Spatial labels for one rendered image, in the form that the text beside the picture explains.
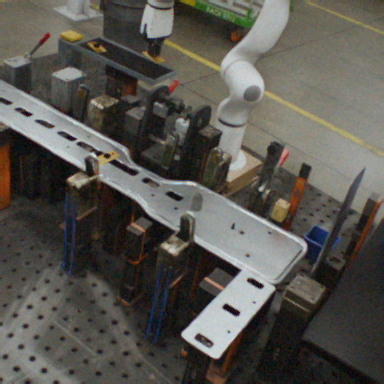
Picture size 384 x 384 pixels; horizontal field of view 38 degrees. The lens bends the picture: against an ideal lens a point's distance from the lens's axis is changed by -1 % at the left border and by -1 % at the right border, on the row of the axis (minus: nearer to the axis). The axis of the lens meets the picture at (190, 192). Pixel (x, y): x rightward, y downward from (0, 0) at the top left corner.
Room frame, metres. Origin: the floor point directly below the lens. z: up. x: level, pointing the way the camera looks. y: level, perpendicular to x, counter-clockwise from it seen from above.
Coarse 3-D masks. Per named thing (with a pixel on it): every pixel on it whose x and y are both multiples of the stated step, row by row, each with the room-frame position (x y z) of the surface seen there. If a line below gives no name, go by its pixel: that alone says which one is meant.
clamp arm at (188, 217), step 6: (186, 210) 1.11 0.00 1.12; (186, 216) 1.09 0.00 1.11; (192, 216) 1.09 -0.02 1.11; (180, 222) 1.10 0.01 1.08; (186, 222) 1.08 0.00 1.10; (192, 222) 1.08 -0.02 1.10; (180, 228) 1.10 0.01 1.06; (186, 228) 1.09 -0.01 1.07; (192, 228) 1.09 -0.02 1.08; (180, 234) 1.10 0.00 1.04; (186, 234) 1.09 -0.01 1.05; (192, 234) 1.09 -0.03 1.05; (186, 240) 1.10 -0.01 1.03; (192, 246) 1.11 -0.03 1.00
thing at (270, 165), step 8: (272, 144) 1.35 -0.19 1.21; (280, 144) 1.36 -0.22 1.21; (272, 152) 1.33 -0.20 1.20; (280, 152) 1.35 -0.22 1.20; (272, 160) 1.36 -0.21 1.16; (264, 168) 1.35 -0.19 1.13; (272, 168) 1.34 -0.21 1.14; (264, 176) 1.35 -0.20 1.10; (272, 176) 1.34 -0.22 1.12; (256, 184) 1.35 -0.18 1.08; (256, 192) 1.35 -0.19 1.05; (264, 192) 1.33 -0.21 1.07
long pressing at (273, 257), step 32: (0, 96) 1.68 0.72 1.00; (32, 128) 1.51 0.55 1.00; (64, 128) 1.55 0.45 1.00; (128, 160) 1.44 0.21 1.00; (128, 192) 1.29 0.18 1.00; (160, 192) 1.32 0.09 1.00; (192, 192) 1.35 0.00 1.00; (224, 224) 1.23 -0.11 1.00; (256, 224) 1.26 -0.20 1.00; (224, 256) 1.10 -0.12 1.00; (256, 256) 1.12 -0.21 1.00; (288, 256) 1.15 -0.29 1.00
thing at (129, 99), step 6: (126, 96) 1.68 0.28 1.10; (132, 96) 1.68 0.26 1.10; (120, 102) 1.66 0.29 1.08; (126, 102) 1.65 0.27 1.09; (132, 102) 1.65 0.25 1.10; (138, 102) 1.67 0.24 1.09; (120, 108) 1.66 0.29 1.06; (126, 108) 1.65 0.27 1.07; (120, 114) 1.66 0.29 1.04; (120, 120) 1.66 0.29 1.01; (120, 126) 1.66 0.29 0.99; (120, 132) 1.66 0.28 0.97; (120, 138) 1.65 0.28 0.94
